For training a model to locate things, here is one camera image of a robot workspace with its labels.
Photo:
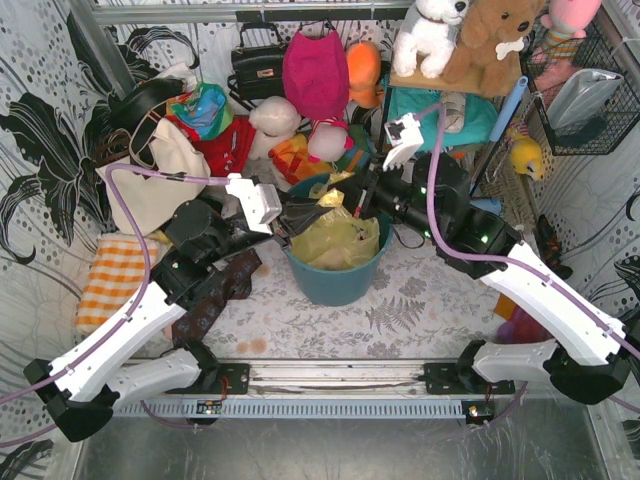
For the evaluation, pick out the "orange checkered towel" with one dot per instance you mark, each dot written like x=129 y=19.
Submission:
x=115 y=275

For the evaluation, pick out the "white plush dog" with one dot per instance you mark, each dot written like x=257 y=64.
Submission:
x=427 y=37

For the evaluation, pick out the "black leather handbag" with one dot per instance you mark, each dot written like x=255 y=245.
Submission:
x=257 y=71

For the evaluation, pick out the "orange plush toy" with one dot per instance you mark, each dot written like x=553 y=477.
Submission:
x=364 y=69

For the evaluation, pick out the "black butterfly toy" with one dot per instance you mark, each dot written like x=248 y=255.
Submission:
x=550 y=248

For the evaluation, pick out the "white plush bear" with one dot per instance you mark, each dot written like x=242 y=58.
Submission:
x=275 y=120

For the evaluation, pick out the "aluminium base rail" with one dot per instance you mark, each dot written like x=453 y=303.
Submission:
x=330 y=389

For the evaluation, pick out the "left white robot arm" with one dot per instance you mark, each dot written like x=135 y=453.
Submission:
x=83 y=388

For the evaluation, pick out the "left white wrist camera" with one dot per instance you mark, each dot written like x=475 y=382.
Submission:
x=260 y=202

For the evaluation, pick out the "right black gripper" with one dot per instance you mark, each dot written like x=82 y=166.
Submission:
x=370 y=187

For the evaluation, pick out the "yellow plastic trash bag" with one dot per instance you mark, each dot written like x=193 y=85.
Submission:
x=337 y=240

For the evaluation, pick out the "colorful scarf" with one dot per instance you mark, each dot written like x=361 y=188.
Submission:
x=202 y=114

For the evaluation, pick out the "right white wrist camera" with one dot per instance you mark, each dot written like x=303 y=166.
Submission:
x=405 y=138

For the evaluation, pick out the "purple orange sock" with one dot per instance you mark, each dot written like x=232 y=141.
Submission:
x=518 y=326

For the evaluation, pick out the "black wire basket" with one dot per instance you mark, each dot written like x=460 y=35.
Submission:
x=601 y=134

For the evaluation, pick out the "blue handled broom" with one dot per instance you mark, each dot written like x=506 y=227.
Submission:
x=509 y=107

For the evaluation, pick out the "red cloth garment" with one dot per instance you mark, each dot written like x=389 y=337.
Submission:
x=229 y=151

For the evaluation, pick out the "blue plastic trash bin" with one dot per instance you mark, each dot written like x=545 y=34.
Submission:
x=336 y=288

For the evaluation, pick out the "pink white plush doll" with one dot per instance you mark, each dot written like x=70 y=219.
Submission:
x=328 y=140

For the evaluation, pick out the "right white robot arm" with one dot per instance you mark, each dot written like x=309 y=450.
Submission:
x=587 y=357

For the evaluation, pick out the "silver pouch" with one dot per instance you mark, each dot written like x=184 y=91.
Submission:
x=582 y=96

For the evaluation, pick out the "wooden shelf board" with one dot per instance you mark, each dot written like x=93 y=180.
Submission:
x=469 y=84

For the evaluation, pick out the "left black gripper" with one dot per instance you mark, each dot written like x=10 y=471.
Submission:
x=278 y=231

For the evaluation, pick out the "yellow plush duck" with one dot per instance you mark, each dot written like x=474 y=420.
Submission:
x=525 y=154

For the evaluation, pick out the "brown plush dog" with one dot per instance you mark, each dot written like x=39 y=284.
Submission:
x=491 y=37

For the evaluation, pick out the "pink plush toy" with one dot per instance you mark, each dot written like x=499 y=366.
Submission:
x=565 y=23

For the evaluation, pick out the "teal folded cloth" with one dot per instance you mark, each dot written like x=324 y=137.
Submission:
x=480 y=117

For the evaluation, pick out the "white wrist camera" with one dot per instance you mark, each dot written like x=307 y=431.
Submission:
x=260 y=202
x=405 y=138

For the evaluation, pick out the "dark patterned necktie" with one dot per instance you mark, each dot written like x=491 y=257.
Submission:
x=233 y=282

